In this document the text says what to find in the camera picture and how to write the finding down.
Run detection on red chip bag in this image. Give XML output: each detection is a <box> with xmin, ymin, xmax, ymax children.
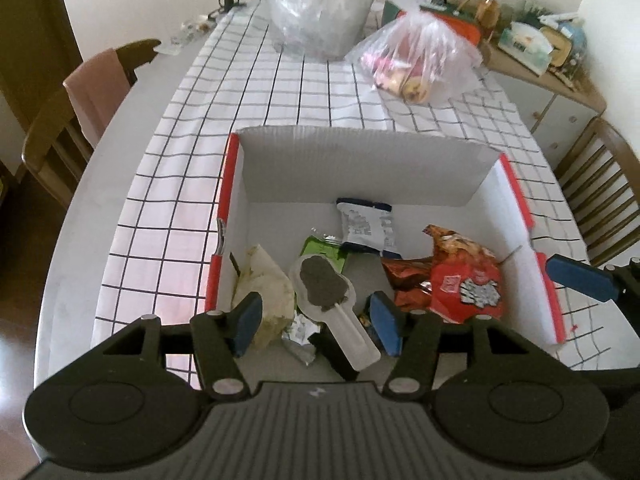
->
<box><xmin>382</xmin><ymin>224</ymin><xmax>506</xmax><ymax>324</ymax></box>

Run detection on orange basin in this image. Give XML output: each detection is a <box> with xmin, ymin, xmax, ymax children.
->
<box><xmin>423</xmin><ymin>10</ymin><xmax>482</xmax><ymax>47</ymax></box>

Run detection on glass jar amber liquid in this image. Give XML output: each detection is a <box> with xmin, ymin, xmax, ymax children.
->
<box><xmin>475</xmin><ymin>0</ymin><xmax>500</xmax><ymax>40</ymax></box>

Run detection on white wooden sideboard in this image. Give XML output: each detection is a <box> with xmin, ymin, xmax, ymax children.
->
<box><xmin>480</xmin><ymin>41</ymin><xmax>606</xmax><ymax>169</ymax></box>

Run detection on white blue snack packet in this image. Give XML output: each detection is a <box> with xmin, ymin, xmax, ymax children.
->
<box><xmin>335</xmin><ymin>197</ymin><xmax>400</xmax><ymax>258</ymax></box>

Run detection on wooden slatted chair right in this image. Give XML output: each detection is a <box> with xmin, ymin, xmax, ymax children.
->
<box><xmin>555</xmin><ymin>117</ymin><xmax>639</xmax><ymax>266</ymax></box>

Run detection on clear bag with snacks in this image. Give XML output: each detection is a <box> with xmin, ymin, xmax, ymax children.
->
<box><xmin>345</xmin><ymin>12</ymin><xmax>483</xmax><ymax>105</ymax></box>

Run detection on silver foil wrapper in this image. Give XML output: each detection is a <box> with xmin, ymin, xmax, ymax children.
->
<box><xmin>281</xmin><ymin>311</ymin><xmax>321</xmax><ymax>366</ymax></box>

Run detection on red white cardboard box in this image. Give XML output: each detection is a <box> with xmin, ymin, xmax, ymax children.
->
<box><xmin>214</xmin><ymin>126</ymin><xmax>565</xmax><ymax>347</ymax></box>

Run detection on tissue box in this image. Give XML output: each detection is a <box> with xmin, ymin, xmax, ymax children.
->
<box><xmin>498</xmin><ymin>22</ymin><xmax>553</xmax><ymax>76</ymax></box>

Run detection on green snack packet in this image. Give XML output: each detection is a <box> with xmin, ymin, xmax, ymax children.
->
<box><xmin>300</xmin><ymin>229</ymin><xmax>347</xmax><ymax>272</ymax></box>

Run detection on white grid tablecloth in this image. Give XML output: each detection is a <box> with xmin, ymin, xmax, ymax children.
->
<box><xmin>92</xmin><ymin>3</ymin><xmax>611</xmax><ymax>382</ymax></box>

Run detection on wooden chair with pink cloth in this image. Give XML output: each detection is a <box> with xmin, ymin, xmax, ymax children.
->
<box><xmin>22</xmin><ymin>39</ymin><xmax>160</xmax><ymax>208</ymax></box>

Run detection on pale yellow snack bag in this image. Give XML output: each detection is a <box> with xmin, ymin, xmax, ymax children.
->
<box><xmin>232</xmin><ymin>245</ymin><xmax>295</xmax><ymax>349</ymax></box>

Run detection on large clear plastic bag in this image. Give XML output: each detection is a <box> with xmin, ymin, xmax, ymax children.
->
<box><xmin>266</xmin><ymin>0</ymin><xmax>374</xmax><ymax>61</ymax></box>

